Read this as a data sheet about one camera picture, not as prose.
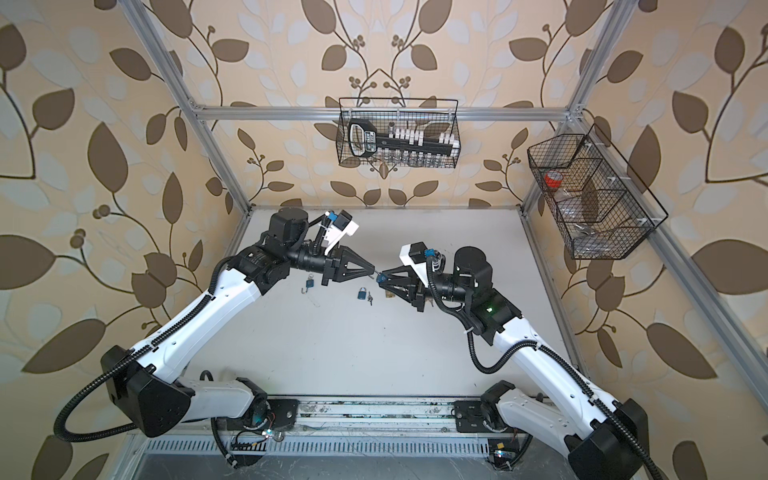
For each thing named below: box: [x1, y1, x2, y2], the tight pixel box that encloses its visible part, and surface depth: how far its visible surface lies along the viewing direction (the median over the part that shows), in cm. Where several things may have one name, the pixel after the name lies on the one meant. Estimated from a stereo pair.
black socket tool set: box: [348, 118, 461, 163], surface depth 86 cm
